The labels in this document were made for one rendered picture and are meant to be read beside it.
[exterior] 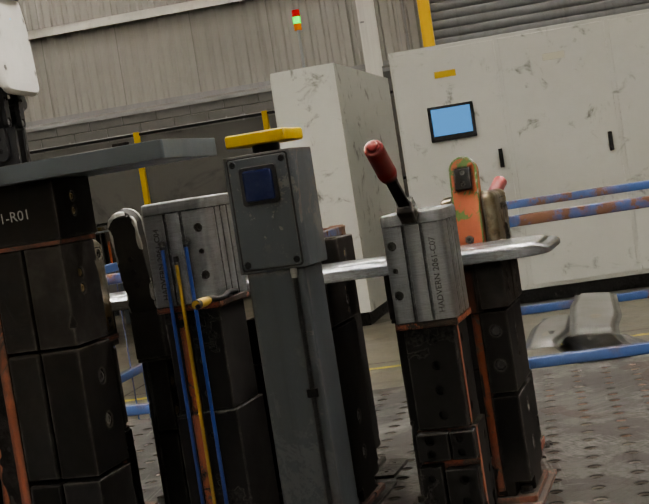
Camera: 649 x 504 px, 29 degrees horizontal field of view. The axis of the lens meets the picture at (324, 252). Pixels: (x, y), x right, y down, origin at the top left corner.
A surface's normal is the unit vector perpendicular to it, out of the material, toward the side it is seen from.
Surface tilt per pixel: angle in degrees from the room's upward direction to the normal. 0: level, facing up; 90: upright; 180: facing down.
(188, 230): 90
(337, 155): 90
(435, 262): 90
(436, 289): 90
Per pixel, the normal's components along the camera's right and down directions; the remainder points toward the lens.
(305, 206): 0.95, -0.13
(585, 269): -0.15, 0.07
